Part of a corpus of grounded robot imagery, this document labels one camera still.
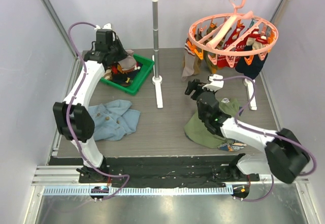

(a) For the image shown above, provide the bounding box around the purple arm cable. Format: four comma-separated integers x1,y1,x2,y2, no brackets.
66,22,131,201
223,76,317,201

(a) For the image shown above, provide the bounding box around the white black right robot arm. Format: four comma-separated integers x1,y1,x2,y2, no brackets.
185,79,312,183

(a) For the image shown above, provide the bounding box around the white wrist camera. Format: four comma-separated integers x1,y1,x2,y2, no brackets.
203,74,224,92
94,23,112,30

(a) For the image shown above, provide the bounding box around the red white sock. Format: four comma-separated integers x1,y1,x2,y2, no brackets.
217,24,260,69

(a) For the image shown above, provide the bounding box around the black colourful argyle sock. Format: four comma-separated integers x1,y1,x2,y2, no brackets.
111,63,125,77

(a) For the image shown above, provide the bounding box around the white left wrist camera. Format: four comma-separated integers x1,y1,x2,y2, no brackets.
94,23,112,30

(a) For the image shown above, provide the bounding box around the beige grey sock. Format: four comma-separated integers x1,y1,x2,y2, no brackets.
117,50,138,74
182,43,195,81

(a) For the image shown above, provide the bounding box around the navy cream cuff sock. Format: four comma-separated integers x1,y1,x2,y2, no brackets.
235,55,268,80

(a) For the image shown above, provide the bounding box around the olive yellow toe sock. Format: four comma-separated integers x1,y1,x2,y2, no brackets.
204,22,225,74

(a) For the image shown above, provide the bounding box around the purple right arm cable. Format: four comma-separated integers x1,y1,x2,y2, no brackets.
223,76,317,201

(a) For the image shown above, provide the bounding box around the green plastic tray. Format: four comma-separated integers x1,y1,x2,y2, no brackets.
100,54,154,95

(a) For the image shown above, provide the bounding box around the green crumpled garment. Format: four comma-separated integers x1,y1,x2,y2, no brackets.
184,98,247,152

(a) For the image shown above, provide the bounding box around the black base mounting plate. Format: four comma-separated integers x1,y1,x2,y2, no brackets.
49,153,260,188

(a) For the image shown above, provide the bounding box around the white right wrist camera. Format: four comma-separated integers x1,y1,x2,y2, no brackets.
203,74,224,92

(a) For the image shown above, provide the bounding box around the tan ribbed sock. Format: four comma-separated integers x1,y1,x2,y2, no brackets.
192,56,202,76

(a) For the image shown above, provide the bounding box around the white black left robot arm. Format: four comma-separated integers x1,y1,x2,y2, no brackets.
53,27,127,183

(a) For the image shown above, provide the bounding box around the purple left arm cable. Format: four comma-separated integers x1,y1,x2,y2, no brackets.
66,22,131,201

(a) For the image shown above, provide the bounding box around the light blue denim shirt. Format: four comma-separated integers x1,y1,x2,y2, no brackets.
88,100,141,141

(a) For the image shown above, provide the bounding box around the pink round clip hanger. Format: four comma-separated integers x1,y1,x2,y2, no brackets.
186,0,279,68

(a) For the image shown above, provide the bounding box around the white slotted cable duct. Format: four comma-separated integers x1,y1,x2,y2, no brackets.
43,185,233,197

